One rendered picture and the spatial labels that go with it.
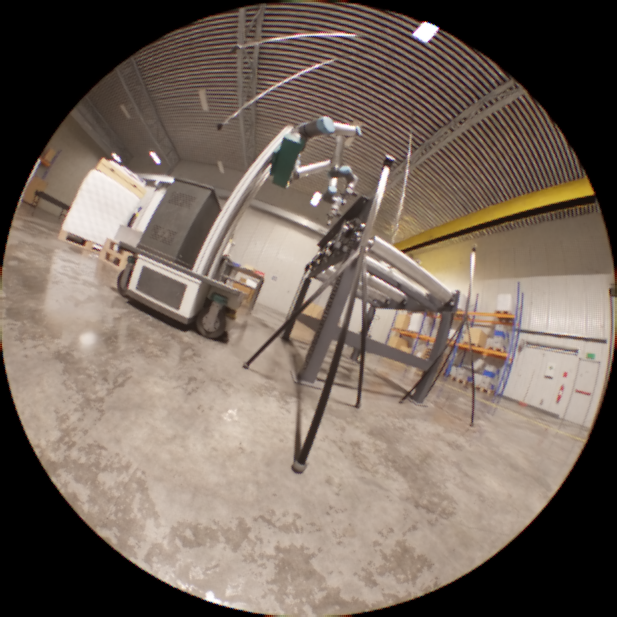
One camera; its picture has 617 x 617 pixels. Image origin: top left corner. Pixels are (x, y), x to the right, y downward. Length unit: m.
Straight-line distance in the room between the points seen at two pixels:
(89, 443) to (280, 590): 0.34
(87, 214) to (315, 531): 3.60
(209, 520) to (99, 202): 3.48
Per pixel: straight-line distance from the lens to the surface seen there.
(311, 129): 1.58
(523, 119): 9.12
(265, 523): 0.36
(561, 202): 8.01
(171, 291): 1.06
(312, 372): 0.96
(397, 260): 1.15
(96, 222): 3.49
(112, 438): 0.42
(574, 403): 9.42
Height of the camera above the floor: 0.32
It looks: 3 degrees up
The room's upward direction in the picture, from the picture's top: 21 degrees clockwise
